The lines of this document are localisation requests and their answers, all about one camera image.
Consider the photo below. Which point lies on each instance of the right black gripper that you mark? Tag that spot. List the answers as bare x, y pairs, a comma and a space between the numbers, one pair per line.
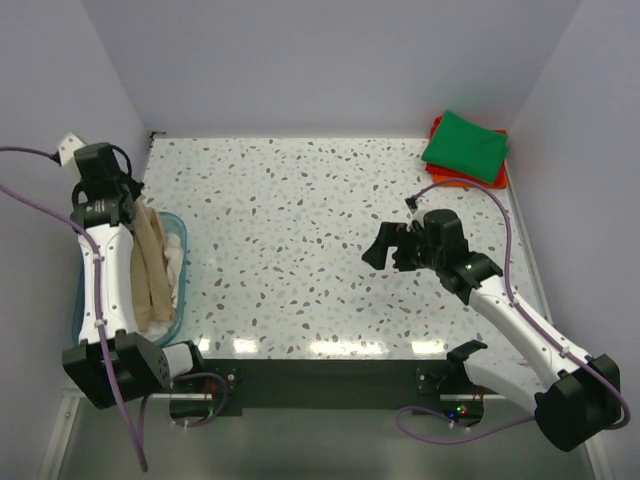
389, 236

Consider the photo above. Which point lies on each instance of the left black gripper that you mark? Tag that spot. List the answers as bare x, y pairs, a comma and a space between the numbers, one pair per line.
134, 187

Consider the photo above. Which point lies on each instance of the beige t shirt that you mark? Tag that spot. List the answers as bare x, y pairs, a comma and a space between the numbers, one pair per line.
151, 291

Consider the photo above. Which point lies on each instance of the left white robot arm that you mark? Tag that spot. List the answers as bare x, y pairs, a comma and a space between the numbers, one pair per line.
112, 359

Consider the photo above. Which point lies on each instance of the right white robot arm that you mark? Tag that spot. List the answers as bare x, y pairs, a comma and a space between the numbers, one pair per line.
570, 394

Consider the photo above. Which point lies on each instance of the folded orange t shirt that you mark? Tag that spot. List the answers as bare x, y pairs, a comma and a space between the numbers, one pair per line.
492, 181

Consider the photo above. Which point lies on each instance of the teal plastic basket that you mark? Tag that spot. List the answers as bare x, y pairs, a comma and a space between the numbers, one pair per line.
170, 223

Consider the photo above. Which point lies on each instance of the folded green t shirt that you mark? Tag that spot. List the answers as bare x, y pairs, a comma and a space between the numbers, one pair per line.
467, 147

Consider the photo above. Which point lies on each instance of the white cloth in basket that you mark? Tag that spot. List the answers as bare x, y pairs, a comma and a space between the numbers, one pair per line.
163, 331

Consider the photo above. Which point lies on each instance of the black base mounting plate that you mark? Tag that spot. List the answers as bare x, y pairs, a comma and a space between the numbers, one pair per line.
330, 385

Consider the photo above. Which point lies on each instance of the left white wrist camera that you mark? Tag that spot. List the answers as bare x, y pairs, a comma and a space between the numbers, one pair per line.
66, 153

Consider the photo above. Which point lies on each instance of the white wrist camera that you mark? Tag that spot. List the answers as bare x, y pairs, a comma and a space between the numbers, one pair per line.
66, 153
417, 219

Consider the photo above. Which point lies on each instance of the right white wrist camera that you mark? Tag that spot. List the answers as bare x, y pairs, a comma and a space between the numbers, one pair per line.
417, 219

